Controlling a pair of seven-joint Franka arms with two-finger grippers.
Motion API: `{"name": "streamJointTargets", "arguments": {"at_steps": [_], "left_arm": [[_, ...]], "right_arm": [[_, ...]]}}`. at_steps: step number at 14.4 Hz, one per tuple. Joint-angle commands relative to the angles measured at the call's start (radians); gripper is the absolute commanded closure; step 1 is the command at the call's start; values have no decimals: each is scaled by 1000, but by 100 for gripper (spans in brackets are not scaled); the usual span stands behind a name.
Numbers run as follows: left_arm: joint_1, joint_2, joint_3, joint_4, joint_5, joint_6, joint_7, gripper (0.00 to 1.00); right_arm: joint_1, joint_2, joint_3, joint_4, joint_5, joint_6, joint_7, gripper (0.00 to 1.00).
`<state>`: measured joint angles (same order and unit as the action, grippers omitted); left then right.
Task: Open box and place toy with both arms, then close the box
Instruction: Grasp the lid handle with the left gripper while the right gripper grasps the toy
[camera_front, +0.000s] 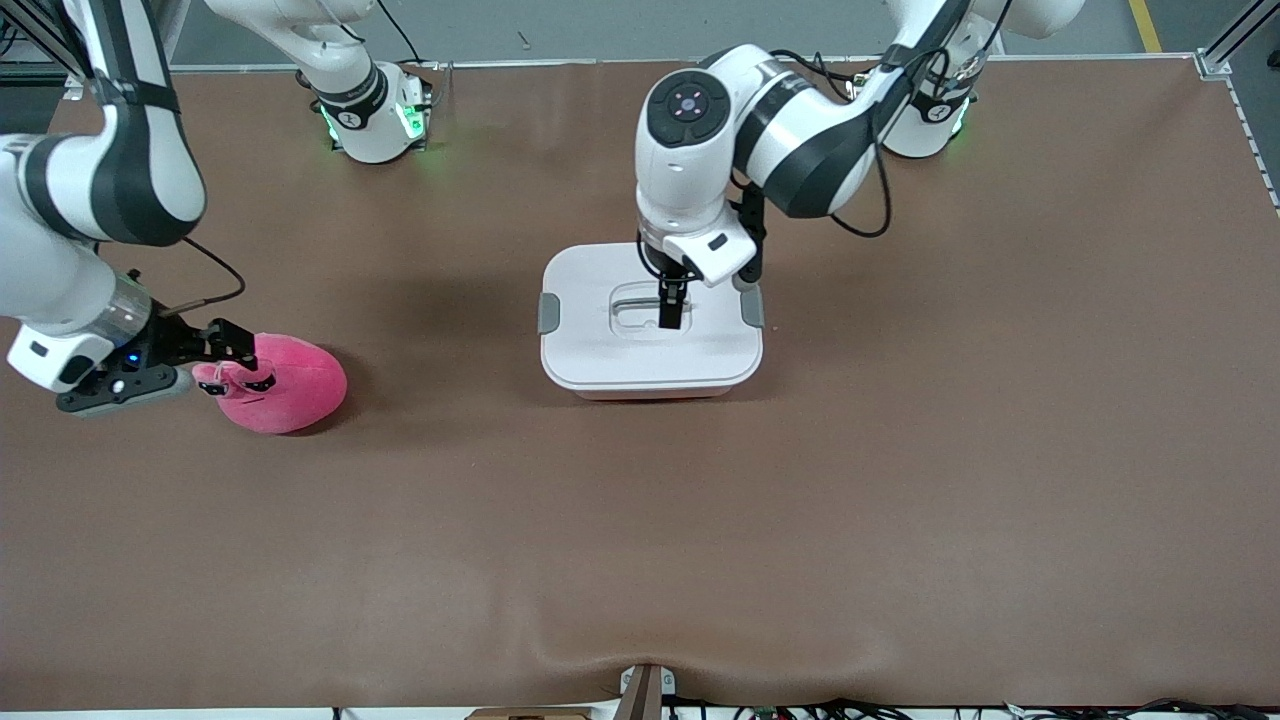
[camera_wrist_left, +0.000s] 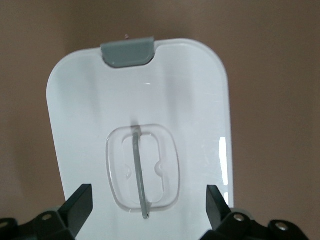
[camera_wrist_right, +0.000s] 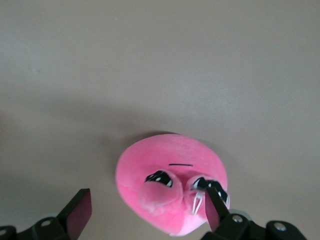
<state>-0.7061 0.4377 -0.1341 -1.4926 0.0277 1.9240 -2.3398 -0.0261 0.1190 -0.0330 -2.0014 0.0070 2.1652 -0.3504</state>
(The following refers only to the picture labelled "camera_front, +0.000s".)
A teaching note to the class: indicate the pink plush toy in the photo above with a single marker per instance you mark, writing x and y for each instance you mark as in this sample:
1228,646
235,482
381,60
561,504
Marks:
290,390

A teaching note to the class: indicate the grey lid latch clip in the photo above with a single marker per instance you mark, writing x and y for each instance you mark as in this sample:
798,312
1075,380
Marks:
753,307
549,313

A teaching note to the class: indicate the white plastic box lid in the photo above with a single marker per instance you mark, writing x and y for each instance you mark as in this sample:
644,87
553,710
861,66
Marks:
600,350

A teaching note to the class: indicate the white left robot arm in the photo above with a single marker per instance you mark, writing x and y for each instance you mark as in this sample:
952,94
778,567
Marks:
800,140

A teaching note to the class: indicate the brown table mat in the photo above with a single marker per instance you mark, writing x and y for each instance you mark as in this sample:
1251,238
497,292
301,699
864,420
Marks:
640,520

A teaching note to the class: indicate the long silver table edge rail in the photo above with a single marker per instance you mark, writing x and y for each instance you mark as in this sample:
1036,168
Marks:
560,62

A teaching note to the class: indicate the grey metal bracket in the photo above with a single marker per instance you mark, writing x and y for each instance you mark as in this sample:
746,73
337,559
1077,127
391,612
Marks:
668,682

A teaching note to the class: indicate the brown wooden post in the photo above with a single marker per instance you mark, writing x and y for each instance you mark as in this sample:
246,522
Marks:
643,700

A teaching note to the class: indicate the aluminium frame post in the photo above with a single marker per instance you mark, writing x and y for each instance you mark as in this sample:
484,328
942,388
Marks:
1235,40

